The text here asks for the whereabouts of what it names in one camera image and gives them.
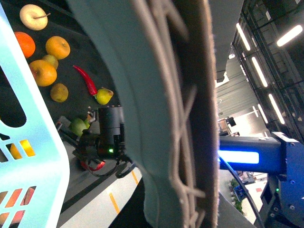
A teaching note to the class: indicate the black fruit display shelf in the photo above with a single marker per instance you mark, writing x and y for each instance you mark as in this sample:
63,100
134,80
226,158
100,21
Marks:
90,202

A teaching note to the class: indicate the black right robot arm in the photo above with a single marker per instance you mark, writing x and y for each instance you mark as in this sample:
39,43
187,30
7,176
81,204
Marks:
111,147

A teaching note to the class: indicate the yellow green pear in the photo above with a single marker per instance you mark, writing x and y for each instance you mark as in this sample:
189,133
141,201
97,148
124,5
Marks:
103,96

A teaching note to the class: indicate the red apple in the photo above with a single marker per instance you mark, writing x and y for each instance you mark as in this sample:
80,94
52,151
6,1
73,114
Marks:
92,165

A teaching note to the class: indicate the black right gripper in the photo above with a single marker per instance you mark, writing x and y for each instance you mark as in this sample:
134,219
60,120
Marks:
85,146

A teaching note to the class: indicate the green lime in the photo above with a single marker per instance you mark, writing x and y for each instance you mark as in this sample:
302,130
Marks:
77,126

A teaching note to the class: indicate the yellow lemon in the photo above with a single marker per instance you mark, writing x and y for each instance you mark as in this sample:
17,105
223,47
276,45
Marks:
26,148

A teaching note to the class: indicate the cream pear with stem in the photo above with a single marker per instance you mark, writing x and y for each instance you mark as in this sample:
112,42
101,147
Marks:
33,17

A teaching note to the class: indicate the red chili pepper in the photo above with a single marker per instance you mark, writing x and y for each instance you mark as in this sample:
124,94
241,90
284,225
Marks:
89,82

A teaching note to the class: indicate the large orange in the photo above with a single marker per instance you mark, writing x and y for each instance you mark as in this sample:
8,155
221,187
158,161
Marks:
26,42

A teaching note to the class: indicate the grey basket handle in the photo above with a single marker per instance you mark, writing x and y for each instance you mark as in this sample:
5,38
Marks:
160,54

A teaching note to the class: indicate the light blue shopping basket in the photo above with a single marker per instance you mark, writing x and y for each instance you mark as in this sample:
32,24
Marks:
34,174

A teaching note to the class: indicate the brown yellow pear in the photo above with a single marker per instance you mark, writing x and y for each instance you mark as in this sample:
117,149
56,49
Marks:
59,93

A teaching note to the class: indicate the small yellowish pear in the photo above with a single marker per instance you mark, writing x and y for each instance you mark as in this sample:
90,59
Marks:
51,60

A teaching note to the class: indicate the large yellow orange apple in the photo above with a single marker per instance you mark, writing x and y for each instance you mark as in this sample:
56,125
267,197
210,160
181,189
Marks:
43,72

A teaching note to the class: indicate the blue robot torso column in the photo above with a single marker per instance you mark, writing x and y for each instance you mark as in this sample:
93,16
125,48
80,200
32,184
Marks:
280,157

